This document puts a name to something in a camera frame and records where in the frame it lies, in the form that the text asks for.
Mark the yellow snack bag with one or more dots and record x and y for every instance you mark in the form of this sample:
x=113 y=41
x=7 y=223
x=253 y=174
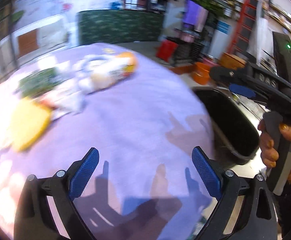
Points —
x=29 y=122

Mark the orange white snack bag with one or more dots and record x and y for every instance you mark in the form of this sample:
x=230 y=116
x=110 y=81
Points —
x=99 y=72

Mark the black trash bin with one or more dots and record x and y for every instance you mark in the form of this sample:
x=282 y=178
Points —
x=236 y=140

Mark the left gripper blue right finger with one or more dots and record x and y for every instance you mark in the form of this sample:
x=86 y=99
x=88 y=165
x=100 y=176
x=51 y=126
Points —
x=256 y=219

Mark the person's right hand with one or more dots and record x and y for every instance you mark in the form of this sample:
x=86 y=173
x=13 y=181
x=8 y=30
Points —
x=269 y=155

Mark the red ladder shelf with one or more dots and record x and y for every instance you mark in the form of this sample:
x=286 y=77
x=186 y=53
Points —
x=243 y=30

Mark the orange plastic bucket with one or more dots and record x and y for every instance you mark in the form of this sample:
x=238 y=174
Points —
x=200 y=74

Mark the green patterned counter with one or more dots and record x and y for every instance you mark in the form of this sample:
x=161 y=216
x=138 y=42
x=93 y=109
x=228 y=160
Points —
x=118 y=26

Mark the pink hanging towel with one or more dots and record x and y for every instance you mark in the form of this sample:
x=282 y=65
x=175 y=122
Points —
x=201 y=18

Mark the green snack bag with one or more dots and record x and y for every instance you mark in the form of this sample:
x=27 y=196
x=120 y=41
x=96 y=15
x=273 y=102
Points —
x=40 y=82

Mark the white paper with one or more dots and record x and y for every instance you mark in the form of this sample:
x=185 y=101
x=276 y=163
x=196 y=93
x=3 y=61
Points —
x=66 y=97

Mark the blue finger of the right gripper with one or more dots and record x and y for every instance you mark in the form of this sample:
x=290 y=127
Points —
x=242 y=90

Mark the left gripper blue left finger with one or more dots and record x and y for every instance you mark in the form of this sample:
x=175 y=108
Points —
x=33 y=218

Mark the purple hanging towel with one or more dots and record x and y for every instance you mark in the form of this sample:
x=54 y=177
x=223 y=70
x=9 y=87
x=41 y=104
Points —
x=192 y=10

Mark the lavender tablecloth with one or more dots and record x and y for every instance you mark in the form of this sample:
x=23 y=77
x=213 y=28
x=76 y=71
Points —
x=145 y=128

